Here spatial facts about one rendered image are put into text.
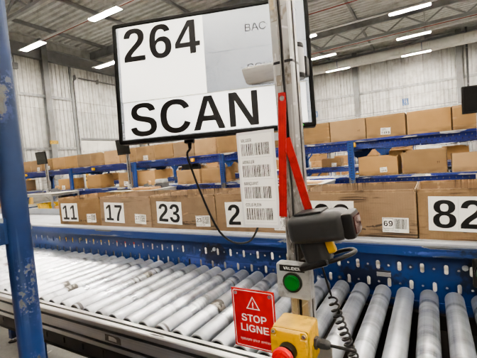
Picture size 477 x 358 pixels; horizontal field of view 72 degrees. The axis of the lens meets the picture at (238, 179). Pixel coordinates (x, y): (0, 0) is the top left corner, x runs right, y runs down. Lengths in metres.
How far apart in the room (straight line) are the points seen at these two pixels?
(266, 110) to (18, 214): 0.53
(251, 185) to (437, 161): 4.88
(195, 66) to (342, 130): 5.13
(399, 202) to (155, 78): 0.85
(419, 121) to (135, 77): 5.15
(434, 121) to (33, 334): 5.58
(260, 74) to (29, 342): 0.63
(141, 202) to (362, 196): 1.08
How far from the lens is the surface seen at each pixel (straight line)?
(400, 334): 0.94
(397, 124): 5.75
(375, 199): 1.22
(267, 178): 0.66
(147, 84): 0.87
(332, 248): 0.61
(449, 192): 1.21
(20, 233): 0.46
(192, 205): 1.55
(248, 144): 0.68
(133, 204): 1.82
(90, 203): 2.09
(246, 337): 0.79
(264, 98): 0.78
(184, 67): 0.85
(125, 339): 1.08
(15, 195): 0.46
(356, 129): 5.83
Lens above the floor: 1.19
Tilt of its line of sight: 3 degrees down
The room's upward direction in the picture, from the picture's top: 5 degrees counter-clockwise
